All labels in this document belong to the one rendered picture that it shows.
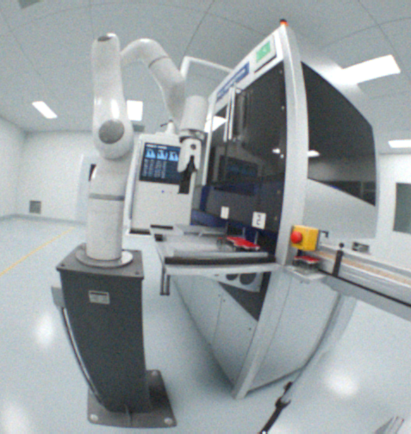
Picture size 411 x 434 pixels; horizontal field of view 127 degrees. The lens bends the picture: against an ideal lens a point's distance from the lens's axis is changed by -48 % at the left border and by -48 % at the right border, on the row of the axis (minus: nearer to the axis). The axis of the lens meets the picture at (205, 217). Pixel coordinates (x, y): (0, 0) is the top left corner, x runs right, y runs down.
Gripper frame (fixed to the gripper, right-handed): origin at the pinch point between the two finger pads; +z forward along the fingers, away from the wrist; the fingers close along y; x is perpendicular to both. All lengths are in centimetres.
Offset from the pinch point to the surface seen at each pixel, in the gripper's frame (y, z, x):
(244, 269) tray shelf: -10.9, 22.9, -19.1
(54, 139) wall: 544, -155, 342
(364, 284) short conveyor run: -41, 21, -45
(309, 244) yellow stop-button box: -21.6, 12.2, -35.8
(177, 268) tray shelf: -10.7, 22.4, 2.2
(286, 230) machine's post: -10.7, 9.7, -34.7
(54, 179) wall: 544, -22, 310
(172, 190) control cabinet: 89, -2, -12
